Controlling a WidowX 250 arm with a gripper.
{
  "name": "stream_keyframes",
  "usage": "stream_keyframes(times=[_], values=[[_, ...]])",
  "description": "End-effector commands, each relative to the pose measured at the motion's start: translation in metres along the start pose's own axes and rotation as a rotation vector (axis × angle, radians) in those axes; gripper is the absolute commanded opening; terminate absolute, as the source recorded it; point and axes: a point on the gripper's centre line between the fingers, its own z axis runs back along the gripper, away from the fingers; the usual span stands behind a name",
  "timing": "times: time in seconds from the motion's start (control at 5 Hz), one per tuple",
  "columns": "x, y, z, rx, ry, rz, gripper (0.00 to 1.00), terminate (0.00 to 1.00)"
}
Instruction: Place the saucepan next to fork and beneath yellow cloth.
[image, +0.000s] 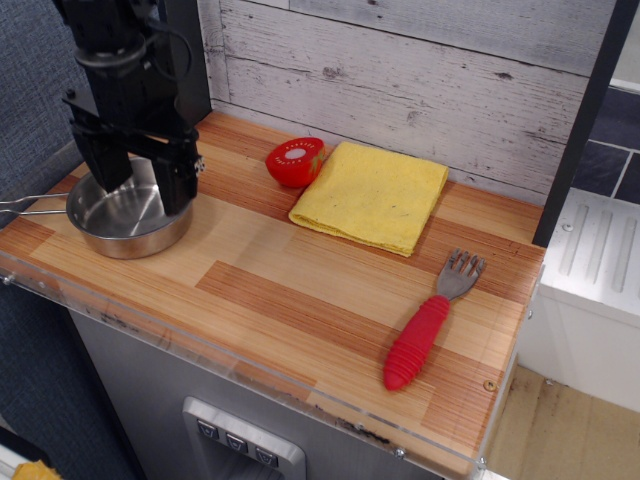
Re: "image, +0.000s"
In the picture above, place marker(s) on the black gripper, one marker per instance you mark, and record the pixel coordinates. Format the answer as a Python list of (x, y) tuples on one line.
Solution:
[(131, 107)]

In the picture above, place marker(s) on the stainless steel saucepan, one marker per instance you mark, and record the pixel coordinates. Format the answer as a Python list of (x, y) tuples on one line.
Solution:
[(127, 223)]

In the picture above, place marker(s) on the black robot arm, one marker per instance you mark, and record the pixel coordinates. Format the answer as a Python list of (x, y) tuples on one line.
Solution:
[(109, 25)]

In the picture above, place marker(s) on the yellow folded cloth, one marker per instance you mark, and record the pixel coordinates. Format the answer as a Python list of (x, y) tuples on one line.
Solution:
[(373, 197)]

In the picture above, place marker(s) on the red toy tomato half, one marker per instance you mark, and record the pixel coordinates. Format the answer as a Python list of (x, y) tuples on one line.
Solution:
[(297, 162)]

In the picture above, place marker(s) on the clear acrylic edge guard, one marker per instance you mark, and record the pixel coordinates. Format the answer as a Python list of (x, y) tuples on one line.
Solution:
[(321, 359)]

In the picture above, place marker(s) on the grey toy fridge cabinet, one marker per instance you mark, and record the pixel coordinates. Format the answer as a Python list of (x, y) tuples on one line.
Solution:
[(147, 386)]

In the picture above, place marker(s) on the silver dispenser button panel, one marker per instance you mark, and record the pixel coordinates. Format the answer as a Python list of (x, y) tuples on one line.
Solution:
[(228, 447)]

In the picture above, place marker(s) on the yellow object at corner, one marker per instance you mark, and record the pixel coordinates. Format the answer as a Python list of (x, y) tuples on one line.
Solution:
[(35, 471)]

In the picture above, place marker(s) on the white toy sink unit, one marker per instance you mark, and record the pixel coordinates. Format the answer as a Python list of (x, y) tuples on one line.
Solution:
[(582, 329)]

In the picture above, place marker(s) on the dark left upright post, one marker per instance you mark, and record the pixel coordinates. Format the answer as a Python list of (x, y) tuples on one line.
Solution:
[(183, 17)]

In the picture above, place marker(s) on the dark upright post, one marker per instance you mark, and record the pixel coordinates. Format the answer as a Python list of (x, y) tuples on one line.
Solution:
[(607, 59), (183, 17)]

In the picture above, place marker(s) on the red handled metal fork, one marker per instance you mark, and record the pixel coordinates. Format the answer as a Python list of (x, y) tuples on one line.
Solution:
[(410, 350)]

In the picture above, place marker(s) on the dark right upright post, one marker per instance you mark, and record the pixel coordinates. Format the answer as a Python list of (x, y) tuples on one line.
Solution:
[(607, 59)]

